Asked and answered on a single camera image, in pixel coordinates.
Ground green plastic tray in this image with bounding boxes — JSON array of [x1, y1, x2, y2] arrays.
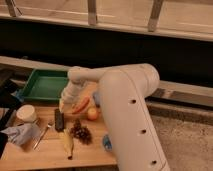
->
[[22, 69, 68, 102]]

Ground black eraser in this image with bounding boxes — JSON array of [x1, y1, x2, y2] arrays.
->
[[55, 109, 64, 132]]

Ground yellow banana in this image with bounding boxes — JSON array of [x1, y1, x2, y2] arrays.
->
[[59, 129, 74, 160]]

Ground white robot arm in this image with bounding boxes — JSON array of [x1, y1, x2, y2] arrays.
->
[[59, 64, 170, 171]]

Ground blue cup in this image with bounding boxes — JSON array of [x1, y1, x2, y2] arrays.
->
[[102, 135, 112, 151]]

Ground yellow orange fruit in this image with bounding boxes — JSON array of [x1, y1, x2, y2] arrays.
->
[[87, 107, 99, 121]]

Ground blue sponge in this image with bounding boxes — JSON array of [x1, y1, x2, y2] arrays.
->
[[93, 91, 100, 107]]

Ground purple grape bunch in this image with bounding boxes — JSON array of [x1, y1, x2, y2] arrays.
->
[[71, 119, 92, 145]]

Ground silver fork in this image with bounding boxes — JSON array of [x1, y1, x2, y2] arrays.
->
[[33, 120, 53, 150]]

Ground light blue cloth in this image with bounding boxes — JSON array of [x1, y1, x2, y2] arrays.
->
[[2, 123, 41, 146]]

